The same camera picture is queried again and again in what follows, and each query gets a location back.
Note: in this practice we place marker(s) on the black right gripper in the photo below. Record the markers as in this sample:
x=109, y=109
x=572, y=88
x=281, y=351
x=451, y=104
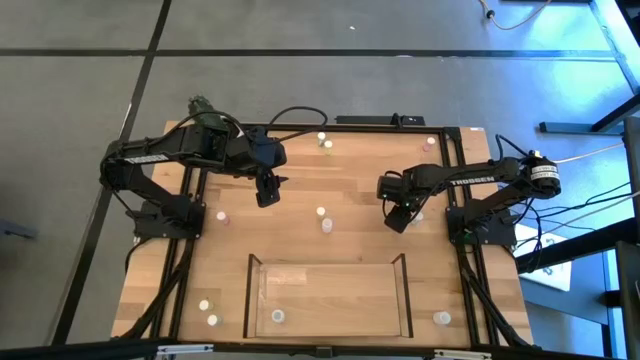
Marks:
x=397, y=187

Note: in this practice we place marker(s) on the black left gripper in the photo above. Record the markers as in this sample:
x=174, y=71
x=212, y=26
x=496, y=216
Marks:
x=265, y=152

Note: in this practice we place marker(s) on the pink bottle white cap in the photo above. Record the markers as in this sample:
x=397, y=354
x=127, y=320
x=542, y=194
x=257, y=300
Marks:
x=430, y=141
x=221, y=216

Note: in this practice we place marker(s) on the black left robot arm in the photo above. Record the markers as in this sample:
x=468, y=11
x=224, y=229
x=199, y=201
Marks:
x=145, y=159

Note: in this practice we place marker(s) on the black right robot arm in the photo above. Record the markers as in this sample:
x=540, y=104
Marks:
x=470, y=179

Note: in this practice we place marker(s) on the small bottles top centre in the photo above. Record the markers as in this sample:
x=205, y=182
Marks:
x=321, y=136

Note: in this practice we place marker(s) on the clear acrylic shelf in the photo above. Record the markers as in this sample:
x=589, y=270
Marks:
x=330, y=300

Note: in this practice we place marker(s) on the black power strip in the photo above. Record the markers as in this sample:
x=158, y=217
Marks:
x=370, y=120

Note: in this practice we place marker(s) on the green cactus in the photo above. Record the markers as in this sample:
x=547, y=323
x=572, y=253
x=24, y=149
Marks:
x=200, y=106

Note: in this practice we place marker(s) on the white printed paper sheet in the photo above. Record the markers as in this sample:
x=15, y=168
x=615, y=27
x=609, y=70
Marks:
x=557, y=280

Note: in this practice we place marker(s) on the black metal floor bar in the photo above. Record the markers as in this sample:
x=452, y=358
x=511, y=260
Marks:
x=575, y=246

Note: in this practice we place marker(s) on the dark metal table foot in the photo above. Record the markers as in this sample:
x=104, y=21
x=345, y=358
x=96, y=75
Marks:
x=575, y=127

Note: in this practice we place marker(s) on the black rig beam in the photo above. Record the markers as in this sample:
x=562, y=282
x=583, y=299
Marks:
x=75, y=353

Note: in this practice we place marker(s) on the grey furniture foot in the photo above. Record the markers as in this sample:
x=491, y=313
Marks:
x=15, y=231

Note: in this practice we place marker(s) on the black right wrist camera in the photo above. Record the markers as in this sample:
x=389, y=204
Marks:
x=398, y=220

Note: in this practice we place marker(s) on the black aluminium table frame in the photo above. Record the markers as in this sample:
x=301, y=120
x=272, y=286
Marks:
x=380, y=128

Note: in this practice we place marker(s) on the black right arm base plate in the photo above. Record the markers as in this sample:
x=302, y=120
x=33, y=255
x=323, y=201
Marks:
x=500, y=235

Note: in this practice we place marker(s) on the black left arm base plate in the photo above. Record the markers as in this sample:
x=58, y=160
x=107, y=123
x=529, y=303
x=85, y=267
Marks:
x=150, y=227

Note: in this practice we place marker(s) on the silver aluminium rail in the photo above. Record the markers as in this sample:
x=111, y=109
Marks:
x=185, y=349
x=462, y=354

